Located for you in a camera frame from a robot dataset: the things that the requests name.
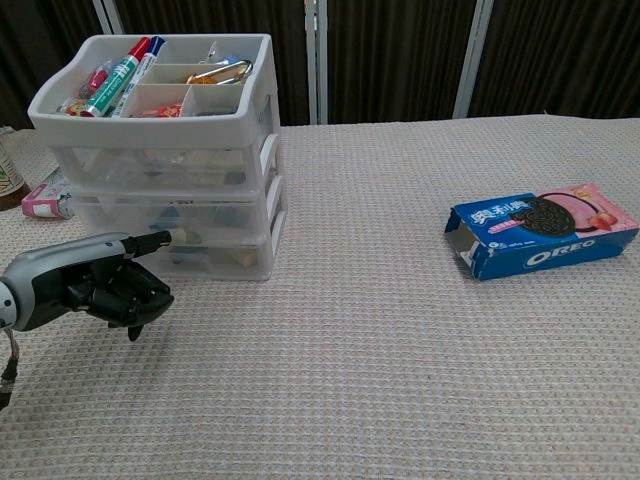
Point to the blue jelly cup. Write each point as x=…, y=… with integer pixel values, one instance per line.
x=232, y=57

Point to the brown glass bottle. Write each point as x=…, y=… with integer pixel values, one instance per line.
x=10, y=185

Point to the blue pink Oreo box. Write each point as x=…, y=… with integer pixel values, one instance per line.
x=550, y=242

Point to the pink wrapped candy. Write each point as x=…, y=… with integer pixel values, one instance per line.
x=97, y=79

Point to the white plastic drawer organizer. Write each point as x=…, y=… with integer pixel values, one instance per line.
x=145, y=130

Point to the red candy packet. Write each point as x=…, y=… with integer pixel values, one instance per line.
x=165, y=110

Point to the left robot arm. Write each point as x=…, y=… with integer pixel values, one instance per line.
x=4, y=306

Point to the clear plastic box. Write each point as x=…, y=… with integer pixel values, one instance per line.
x=125, y=212

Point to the red cap green marker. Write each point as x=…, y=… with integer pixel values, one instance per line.
x=117, y=80

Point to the blue cap white marker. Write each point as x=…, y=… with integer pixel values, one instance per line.
x=145, y=62

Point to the pink floral carton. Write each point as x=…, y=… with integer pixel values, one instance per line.
x=42, y=197

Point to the clear small sachet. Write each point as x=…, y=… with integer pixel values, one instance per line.
x=215, y=51

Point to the beige woven tablecloth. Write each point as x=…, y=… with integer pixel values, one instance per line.
x=350, y=350

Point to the yellow face candy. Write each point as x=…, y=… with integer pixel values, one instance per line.
x=75, y=106

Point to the clear drawer with papers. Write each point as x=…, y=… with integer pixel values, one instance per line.
x=150, y=167

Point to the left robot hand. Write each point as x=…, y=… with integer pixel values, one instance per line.
x=55, y=265

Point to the black folding screen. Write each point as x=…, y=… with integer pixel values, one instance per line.
x=400, y=60

